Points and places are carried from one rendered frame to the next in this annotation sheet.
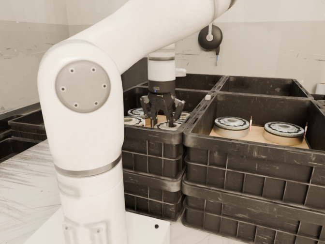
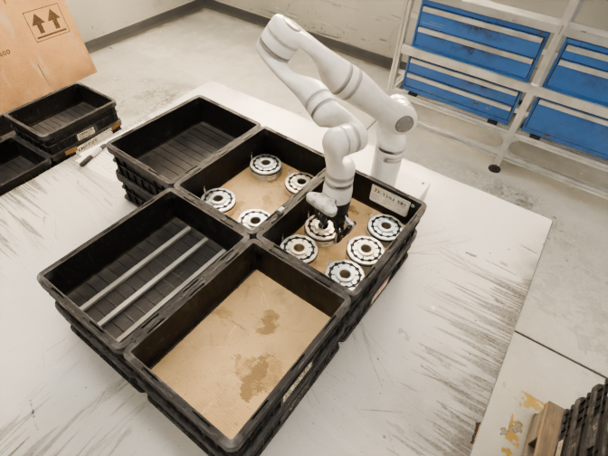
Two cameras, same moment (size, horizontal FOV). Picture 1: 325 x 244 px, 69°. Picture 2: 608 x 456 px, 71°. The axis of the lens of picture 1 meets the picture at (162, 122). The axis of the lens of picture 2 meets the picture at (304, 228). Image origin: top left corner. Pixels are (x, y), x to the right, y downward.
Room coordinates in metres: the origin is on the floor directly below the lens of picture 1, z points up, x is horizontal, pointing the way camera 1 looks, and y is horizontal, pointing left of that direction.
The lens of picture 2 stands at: (1.46, 0.10, 1.73)
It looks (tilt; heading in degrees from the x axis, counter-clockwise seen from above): 47 degrees down; 193
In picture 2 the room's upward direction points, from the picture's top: 5 degrees clockwise
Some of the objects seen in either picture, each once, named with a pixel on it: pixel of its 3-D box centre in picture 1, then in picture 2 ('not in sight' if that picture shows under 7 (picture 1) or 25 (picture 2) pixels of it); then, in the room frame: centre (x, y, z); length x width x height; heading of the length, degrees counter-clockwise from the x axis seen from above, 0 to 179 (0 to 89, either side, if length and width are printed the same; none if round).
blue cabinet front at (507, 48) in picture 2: not in sight; (466, 64); (-1.19, 0.42, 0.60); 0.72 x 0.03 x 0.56; 72
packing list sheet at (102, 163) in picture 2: not in sight; (128, 148); (0.32, -0.87, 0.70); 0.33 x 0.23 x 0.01; 162
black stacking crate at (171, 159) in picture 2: not in sight; (189, 149); (0.45, -0.53, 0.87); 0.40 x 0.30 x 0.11; 160
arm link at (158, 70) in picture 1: (164, 66); (333, 190); (0.66, -0.01, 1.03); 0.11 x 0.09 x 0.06; 153
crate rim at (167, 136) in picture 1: (149, 105); (345, 222); (0.66, 0.04, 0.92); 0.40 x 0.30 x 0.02; 160
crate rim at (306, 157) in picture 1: (262, 117); (259, 175); (0.55, -0.24, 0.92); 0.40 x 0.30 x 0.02; 160
